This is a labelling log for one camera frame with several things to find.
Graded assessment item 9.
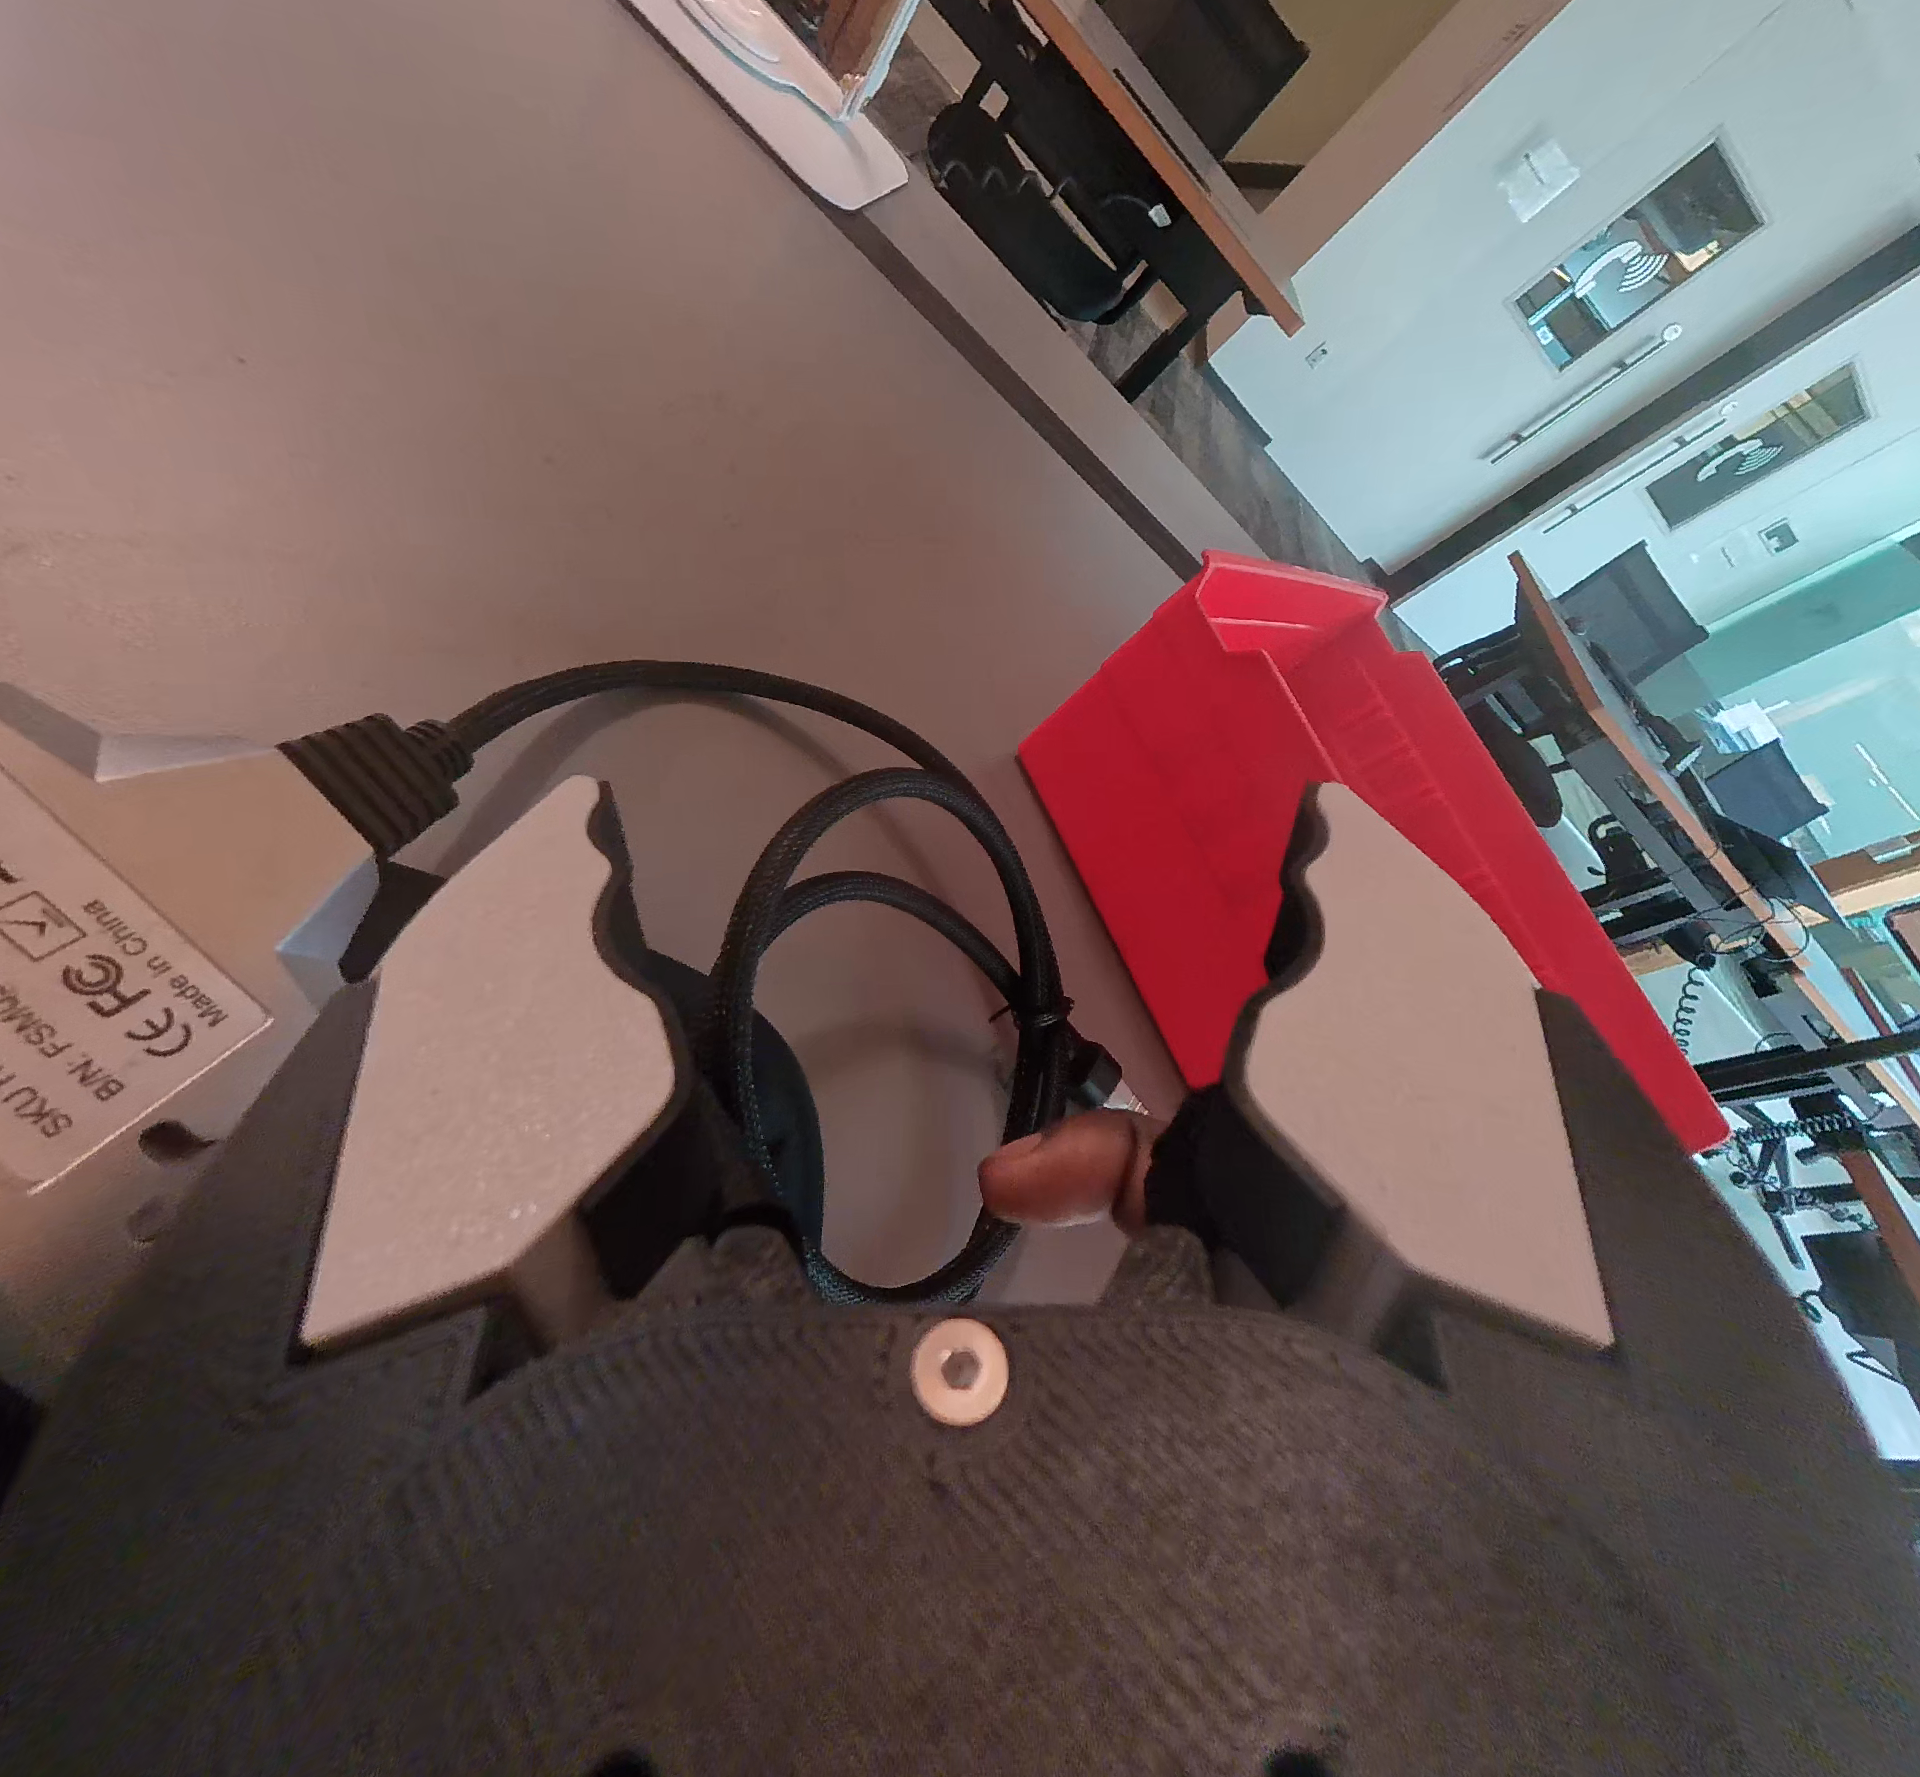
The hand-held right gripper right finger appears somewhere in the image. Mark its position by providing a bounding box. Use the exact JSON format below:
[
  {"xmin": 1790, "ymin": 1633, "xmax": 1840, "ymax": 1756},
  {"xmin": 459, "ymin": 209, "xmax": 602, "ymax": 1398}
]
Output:
[{"xmin": 1218, "ymin": 781, "xmax": 1618, "ymax": 1356}]

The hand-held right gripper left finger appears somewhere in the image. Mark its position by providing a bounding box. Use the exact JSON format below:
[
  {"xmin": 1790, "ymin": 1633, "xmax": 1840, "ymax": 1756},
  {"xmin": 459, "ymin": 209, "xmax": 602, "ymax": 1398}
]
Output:
[{"xmin": 298, "ymin": 771, "xmax": 700, "ymax": 1356}]

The black braided hub cable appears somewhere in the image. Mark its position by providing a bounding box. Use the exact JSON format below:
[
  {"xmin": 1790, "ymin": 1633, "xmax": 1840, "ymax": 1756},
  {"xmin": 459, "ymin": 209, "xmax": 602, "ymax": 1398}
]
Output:
[{"xmin": 277, "ymin": 660, "xmax": 1149, "ymax": 1310}]

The red plastic bin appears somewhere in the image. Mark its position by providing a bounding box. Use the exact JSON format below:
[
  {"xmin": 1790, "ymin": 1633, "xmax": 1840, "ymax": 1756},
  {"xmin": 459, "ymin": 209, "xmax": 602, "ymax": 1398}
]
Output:
[{"xmin": 1016, "ymin": 551, "xmax": 1735, "ymax": 1157}]

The grey hdmi hub box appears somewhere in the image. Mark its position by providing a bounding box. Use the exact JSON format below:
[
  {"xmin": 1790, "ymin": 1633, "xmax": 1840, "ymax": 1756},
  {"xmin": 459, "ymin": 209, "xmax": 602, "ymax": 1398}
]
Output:
[{"xmin": 0, "ymin": 679, "xmax": 437, "ymax": 1195}]

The person's right hand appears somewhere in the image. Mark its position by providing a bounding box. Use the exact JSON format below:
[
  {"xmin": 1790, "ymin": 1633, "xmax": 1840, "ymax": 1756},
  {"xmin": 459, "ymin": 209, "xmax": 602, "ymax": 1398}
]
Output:
[{"xmin": 979, "ymin": 1115, "xmax": 1151, "ymax": 1227}]

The wooden office desk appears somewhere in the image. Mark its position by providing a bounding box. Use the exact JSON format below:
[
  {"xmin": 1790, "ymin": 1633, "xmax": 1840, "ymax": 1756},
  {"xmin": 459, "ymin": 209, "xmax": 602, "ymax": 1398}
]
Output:
[
  {"xmin": 1509, "ymin": 551, "xmax": 1920, "ymax": 1269},
  {"xmin": 909, "ymin": 0, "xmax": 1307, "ymax": 401}
]

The black monitor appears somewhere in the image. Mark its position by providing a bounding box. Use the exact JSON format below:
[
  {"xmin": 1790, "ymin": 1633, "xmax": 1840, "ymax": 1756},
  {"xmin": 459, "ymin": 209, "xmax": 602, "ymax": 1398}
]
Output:
[{"xmin": 1560, "ymin": 540, "xmax": 1714, "ymax": 684}]

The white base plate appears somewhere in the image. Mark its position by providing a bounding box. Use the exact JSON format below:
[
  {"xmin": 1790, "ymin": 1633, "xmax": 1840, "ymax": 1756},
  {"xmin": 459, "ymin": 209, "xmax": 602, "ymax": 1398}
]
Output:
[{"xmin": 488, "ymin": 0, "xmax": 913, "ymax": 213}]

